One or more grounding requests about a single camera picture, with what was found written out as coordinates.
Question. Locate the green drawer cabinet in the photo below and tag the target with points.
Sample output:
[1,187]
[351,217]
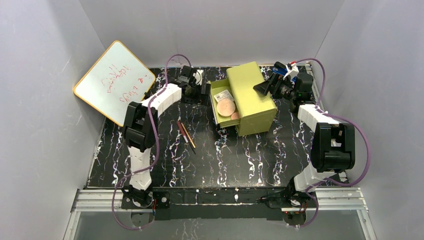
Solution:
[256,111]

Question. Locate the small round pink compact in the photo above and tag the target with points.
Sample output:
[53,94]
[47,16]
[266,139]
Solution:
[235,116]

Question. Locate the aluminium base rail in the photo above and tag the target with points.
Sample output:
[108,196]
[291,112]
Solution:
[220,214]

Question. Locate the red and black makeup pen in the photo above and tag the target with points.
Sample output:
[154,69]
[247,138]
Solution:
[185,136]

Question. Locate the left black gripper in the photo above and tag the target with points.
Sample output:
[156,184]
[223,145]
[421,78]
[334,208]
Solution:
[203,92]

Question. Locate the large round pink compact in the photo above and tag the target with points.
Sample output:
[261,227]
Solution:
[226,107]

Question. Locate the gold makeup pencil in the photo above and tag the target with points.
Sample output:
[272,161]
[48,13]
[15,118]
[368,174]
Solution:
[188,136]

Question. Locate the white square makeup box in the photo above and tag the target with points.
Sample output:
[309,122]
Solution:
[225,94]

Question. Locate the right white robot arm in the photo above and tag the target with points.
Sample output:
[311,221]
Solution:
[333,145]

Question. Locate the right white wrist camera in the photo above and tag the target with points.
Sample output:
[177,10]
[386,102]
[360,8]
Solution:
[292,71]

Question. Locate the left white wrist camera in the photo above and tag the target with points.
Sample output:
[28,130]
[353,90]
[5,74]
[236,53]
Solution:
[199,75]

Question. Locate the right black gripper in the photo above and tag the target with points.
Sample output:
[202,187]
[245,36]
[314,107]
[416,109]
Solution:
[273,88]

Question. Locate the whiteboard with yellow frame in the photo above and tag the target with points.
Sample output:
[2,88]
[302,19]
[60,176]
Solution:
[116,79]

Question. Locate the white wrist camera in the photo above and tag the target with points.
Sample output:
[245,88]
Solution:
[199,75]
[292,71]

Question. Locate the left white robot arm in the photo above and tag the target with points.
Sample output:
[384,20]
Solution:
[140,129]

